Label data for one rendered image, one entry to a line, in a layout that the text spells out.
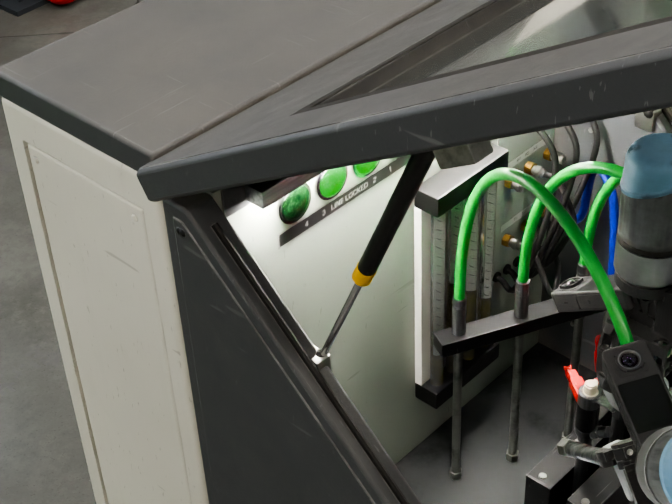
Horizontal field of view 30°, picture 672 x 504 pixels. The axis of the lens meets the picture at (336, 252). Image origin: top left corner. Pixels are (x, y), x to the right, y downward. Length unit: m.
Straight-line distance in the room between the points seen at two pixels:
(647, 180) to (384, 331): 0.51
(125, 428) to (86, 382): 0.08
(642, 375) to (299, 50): 0.54
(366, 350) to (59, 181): 0.46
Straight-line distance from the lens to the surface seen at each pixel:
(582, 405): 1.54
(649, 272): 1.34
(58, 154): 1.43
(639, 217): 1.30
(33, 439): 3.16
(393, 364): 1.70
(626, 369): 1.19
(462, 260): 1.55
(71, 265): 1.54
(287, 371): 1.28
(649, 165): 1.27
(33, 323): 3.49
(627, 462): 1.21
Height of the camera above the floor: 2.17
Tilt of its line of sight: 37 degrees down
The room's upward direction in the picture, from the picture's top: 3 degrees counter-clockwise
